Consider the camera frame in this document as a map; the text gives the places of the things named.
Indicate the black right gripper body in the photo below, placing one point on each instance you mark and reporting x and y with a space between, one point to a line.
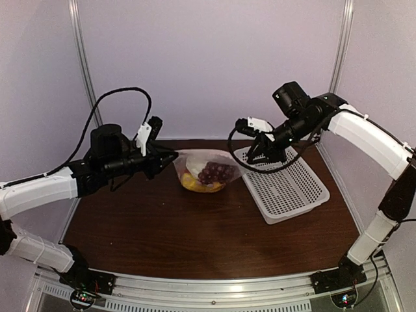
279 154

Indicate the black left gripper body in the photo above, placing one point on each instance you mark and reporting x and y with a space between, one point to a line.
150 169

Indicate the white toy cauliflower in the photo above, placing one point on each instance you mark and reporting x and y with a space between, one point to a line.
195 165

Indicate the yellow toy fruit front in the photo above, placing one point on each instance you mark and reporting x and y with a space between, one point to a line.
192 184

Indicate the yellow toy fruit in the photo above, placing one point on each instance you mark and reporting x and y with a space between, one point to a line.
215 187
192 184

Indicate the clear zip top bag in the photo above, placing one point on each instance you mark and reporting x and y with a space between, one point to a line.
210 155

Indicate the white perforated plastic basket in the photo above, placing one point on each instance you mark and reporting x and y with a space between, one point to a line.
286 194

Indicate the dark red toy grapes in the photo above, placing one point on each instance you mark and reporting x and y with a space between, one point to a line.
216 172

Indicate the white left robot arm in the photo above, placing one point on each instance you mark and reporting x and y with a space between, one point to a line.
111 155

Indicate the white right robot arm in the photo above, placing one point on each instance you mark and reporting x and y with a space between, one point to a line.
307 116

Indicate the left round circuit board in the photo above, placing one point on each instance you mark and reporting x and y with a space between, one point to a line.
82 300

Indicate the round circuit board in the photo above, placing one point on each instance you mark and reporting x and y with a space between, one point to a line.
344 300
82 300

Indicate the right round circuit board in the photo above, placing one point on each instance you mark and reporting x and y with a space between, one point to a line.
344 300

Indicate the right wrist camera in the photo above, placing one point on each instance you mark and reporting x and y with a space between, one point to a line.
252 126

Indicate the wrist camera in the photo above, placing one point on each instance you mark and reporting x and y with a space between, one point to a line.
147 132
252 126

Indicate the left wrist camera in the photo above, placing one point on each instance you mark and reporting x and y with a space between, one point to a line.
147 132

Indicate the right aluminium frame post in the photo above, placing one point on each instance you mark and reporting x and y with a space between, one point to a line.
343 43

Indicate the aluminium frame post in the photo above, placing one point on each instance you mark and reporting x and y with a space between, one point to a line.
343 43
74 12

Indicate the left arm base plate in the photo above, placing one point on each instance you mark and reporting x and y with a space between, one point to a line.
91 281

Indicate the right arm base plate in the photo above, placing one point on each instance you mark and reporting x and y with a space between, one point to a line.
334 280

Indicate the front aluminium rail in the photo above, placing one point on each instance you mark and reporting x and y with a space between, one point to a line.
293 292

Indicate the left aluminium frame post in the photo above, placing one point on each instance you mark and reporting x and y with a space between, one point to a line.
74 12

